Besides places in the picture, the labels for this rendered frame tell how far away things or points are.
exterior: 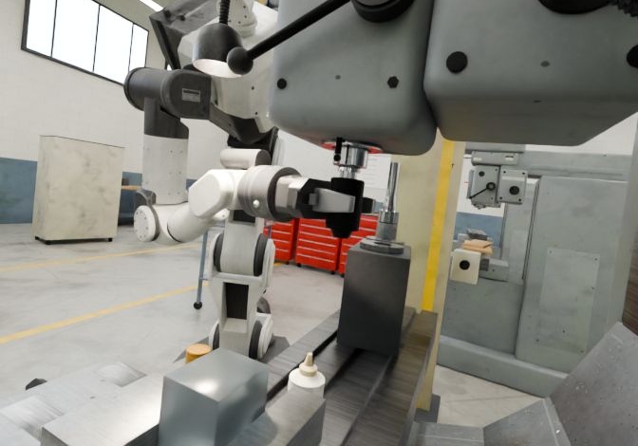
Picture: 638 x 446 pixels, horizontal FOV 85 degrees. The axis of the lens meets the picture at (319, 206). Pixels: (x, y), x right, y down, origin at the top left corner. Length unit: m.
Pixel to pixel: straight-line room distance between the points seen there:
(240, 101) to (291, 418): 0.69
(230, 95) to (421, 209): 1.57
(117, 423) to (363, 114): 0.34
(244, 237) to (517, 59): 0.91
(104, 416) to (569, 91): 0.44
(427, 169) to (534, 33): 1.86
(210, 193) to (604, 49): 0.52
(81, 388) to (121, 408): 0.12
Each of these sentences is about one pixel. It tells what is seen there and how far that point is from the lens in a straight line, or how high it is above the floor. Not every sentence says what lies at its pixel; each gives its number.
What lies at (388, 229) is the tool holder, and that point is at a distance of 0.81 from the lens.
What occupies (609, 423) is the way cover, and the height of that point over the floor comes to 1.03.
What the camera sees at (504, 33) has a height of 1.39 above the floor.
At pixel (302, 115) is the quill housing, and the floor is 1.33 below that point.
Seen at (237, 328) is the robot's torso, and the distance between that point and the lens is 1.28.
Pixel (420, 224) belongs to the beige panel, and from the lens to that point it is 2.19.
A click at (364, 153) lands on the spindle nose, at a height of 1.30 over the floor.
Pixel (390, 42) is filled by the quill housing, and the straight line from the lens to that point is 0.40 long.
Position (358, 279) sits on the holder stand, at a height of 1.08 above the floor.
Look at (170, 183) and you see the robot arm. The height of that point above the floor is 1.22.
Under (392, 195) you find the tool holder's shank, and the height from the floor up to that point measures 1.25.
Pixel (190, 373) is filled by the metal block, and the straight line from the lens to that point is 0.30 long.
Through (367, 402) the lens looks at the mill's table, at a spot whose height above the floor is 0.94.
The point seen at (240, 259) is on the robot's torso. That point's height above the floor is 1.01.
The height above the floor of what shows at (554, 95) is 1.34.
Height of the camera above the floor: 1.24
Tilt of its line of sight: 2 degrees down
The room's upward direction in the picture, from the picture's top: 7 degrees clockwise
